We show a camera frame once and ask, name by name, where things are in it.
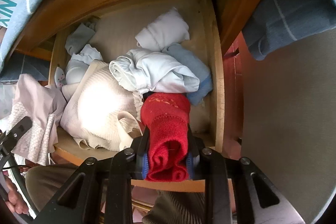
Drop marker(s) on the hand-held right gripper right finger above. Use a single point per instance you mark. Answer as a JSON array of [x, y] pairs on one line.
[[189, 163]]

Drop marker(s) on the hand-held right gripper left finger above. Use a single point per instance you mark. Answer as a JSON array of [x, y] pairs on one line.
[[145, 165]]

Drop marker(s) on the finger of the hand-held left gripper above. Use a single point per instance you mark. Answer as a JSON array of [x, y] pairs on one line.
[[22, 125]]

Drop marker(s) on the pink lace underwear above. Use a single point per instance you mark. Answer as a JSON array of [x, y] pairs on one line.
[[34, 113]]

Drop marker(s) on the red knitted sock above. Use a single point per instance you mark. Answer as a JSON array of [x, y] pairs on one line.
[[165, 121]]

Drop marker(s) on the floral patterned sock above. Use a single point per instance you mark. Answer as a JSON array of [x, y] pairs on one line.
[[59, 77]]

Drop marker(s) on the light blue sock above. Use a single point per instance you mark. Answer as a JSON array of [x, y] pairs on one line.
[[194, 66]]

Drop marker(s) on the grey ribbed sock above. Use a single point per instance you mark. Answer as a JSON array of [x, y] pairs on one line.
[[78, 39]]

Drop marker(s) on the wooden drawer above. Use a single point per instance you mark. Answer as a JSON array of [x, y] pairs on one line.
[[115, 27]]

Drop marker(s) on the cream ribbed underwear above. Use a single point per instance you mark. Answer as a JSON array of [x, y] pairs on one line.
[[99, 103]]

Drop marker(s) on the white frilly underwear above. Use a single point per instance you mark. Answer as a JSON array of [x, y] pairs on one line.
[[78, 66]]

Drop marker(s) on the pale blue rolled underwear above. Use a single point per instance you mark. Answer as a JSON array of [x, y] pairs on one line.
[[157, 69]]

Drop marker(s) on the white folded underwear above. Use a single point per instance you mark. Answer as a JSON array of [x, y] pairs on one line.
[[162, 29]]

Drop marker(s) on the person's left hand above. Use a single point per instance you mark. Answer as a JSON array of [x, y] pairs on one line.
[[14, 197]]

